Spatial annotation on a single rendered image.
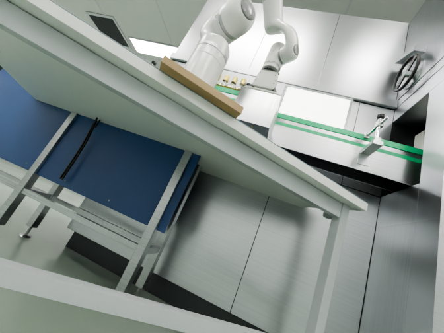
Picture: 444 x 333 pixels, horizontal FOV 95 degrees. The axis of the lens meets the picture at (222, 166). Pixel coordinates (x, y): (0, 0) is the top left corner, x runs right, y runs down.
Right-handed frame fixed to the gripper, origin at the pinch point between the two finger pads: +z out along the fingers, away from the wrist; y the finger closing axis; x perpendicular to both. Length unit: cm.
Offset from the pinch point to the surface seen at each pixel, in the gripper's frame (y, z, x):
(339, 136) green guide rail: -41.4, -8.0, -23.8
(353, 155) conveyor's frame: -49, 2, -22
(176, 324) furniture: -6, 84, 13
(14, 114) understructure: 139, 43, -10
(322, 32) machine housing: -17, -106, -42
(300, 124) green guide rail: -21.4, -8.9, -23.3
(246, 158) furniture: -7.1, 33.7, 12.7
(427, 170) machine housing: -73, 5, -13
